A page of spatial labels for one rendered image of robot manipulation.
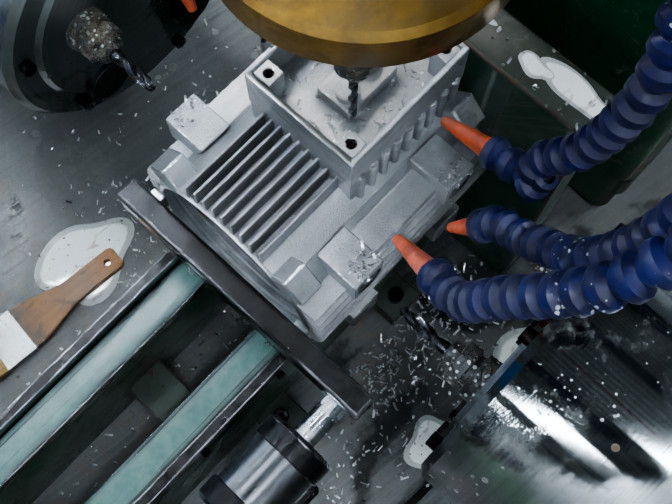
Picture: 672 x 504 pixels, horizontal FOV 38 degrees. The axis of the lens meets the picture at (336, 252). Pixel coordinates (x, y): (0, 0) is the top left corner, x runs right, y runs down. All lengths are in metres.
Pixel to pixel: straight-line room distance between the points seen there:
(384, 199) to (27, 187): 0.45
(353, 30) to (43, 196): 0.63
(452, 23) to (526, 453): 0.28
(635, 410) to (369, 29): 0.28
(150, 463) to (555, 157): 0.45
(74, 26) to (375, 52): 0.36
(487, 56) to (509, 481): 0.28
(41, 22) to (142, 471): 0.37
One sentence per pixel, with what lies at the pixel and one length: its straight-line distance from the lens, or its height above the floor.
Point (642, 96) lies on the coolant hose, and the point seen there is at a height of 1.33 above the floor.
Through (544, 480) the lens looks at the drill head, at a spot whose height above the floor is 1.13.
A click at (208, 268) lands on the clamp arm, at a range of 0.75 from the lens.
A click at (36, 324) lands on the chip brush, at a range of 1.01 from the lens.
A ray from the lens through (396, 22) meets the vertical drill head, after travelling 0.48.
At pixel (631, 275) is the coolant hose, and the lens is 0.41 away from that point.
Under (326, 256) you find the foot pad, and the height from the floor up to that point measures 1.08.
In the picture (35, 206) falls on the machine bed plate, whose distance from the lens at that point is 1.05.
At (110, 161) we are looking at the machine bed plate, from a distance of 1.05.
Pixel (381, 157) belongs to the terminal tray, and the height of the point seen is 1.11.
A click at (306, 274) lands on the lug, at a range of 0.68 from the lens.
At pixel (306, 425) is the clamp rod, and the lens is 0.73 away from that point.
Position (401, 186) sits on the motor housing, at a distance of 0.73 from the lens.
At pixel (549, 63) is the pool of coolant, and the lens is 0.69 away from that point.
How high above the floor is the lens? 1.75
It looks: 73 degrees down
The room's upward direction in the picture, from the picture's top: straight up
